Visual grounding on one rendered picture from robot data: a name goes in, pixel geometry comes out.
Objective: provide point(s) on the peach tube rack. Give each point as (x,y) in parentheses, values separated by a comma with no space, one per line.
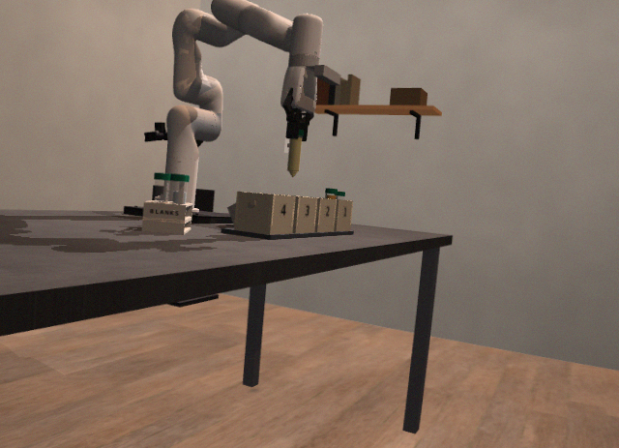
(166,217)

